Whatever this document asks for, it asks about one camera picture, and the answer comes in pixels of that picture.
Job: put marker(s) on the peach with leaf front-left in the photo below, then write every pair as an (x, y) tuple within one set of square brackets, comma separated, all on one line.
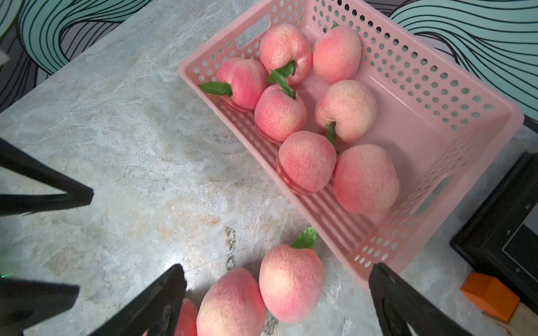
[(240, 84)]

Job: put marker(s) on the peach front bottom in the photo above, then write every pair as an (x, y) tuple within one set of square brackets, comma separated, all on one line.
[(280, 111)]

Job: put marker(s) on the black grey chessboard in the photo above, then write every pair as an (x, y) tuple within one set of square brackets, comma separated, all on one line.
[(500, 239)]

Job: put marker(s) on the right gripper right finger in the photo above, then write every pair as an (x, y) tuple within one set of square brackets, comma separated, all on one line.
[(401, 310)]

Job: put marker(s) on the orange block on table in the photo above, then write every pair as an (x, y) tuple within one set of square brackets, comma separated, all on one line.
[(490, 295)]

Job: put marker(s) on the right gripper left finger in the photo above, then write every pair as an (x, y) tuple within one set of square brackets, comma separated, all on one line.
[(155, 311)]

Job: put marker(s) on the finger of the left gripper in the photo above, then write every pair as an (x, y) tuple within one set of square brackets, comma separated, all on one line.
[(29, 186), (25, 303)]

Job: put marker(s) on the wooden number block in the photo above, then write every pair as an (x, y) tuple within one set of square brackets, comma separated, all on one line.
[(523, 322)]

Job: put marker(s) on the peach basket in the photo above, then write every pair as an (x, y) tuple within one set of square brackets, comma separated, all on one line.
[(291, 278)]

